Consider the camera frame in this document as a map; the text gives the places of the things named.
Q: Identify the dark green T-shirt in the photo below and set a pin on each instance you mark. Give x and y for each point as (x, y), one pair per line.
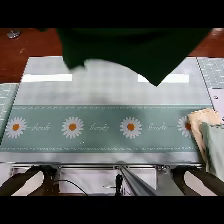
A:
(140, 50)

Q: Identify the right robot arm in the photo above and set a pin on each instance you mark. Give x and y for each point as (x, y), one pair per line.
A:
(203, 181)

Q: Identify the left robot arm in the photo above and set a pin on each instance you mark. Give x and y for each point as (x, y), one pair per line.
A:
(20, 180)

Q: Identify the beige garment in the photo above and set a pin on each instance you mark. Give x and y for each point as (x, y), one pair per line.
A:
(200, 121)

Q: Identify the pale green garment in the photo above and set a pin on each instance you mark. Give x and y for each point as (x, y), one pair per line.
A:
(215, 150)

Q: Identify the silver frame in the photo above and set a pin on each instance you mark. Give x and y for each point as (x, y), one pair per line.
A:
(140, 186)

